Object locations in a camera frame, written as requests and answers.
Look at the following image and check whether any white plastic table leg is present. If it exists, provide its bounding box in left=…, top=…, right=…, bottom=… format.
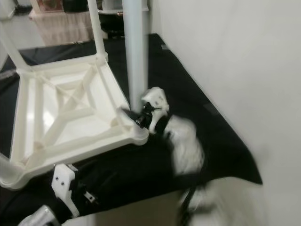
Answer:
left=0, top=26, right=31, bottom=71
left=0, top=153, right=19, bottom=179
left=87, top=0, right=108, bottom=56
left=121, top=0, right=150, bottom=111

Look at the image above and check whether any black tablecloth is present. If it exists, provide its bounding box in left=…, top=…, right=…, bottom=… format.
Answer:
left=0, top=33, right=263, bottom=226

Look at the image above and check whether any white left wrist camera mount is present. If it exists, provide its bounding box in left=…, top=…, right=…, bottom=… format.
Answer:
left=52, top=163, right=78, bottom=217

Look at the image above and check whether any black bag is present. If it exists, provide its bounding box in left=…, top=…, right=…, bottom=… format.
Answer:
left=63, top=0, right=90, bottom=12

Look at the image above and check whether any orange lid storage box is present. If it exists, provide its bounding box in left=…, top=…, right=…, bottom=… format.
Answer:
left=35, top=0, right=64, bottom=12

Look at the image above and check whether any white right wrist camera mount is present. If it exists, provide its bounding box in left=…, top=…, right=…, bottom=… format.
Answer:
left=141, top=87, right=170, bottom=132

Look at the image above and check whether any clear plastic storage box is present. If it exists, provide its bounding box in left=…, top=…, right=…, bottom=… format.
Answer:
left=103, top=0, right=149, bottom=12

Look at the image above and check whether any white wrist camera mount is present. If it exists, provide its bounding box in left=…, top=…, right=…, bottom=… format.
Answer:
left=141, top=87, right=170, bottom=132
left=52, top=163, right=78, bottom=217

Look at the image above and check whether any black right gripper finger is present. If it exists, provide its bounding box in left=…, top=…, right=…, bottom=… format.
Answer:
left=120, top=107, right=142, bottom=124

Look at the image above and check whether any black wok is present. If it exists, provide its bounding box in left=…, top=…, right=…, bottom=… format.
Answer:
left=96, top=7, right=125, bottom=39

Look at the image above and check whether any white plastic table top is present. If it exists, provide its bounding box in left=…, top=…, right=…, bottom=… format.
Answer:
left=0, top=53, right=150, bottom=190

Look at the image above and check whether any beige cloth covered stand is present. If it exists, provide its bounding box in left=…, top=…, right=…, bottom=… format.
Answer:
left=31, top=9, right=92, bottom=45

